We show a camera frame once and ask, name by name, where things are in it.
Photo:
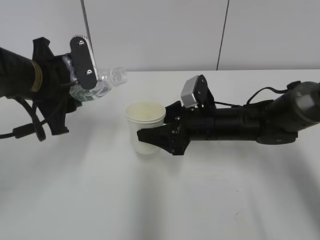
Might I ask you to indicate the clear green-label water bottle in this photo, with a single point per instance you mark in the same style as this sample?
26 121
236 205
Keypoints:
107 80

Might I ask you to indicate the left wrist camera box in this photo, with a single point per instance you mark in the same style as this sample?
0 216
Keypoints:
83 61

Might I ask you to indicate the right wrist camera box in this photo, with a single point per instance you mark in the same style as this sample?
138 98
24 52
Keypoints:
196 92

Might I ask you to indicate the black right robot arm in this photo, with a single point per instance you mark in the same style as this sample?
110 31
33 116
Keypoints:
268 122

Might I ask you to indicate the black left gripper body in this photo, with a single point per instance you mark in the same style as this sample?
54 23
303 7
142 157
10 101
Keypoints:
56 83

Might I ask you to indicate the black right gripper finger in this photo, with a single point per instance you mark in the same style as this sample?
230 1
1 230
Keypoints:
158 136
173 113

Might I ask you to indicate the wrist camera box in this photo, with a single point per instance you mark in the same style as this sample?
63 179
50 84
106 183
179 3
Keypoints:
196 92
83 61

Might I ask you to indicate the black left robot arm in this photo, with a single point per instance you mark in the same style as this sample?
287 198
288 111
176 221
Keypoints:
21 80

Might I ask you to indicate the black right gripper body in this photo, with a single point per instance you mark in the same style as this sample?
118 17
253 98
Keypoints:
182 134

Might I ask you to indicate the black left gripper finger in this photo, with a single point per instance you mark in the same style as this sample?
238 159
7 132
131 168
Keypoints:
41 49
54 114

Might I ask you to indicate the white paper cup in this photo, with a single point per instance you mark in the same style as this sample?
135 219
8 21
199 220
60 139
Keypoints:
144 114

